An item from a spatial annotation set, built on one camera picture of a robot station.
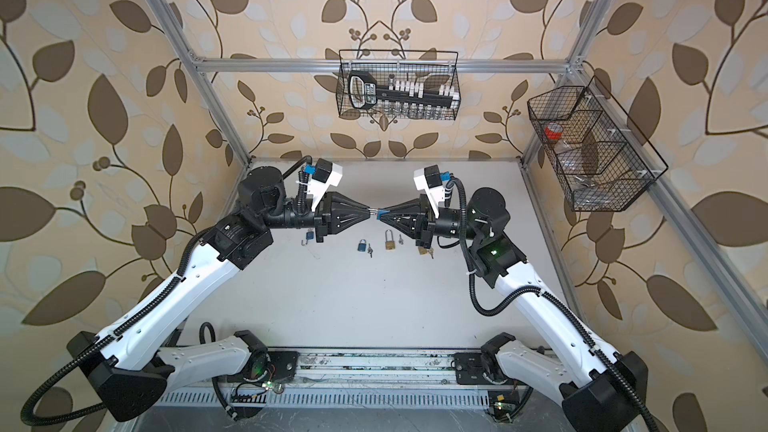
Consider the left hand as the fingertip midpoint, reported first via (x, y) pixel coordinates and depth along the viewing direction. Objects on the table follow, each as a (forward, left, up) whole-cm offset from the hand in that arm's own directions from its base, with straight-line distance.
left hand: (368, 213), depth 56 cm
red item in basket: (+38, -50, -9) cm, 64 cm away
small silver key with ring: (+17, -6, -41) cm, 45 cm away
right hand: (0, -3, -1) cm, 3 cm away
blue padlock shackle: (+14, +6, -40) cm, 43 cm away
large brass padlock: (+15, -3, -39) cm, 42 cm away
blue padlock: (+17, +24, -40) cm, 50 cm away
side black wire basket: (+23, -56, -5) cm, 61 cm away
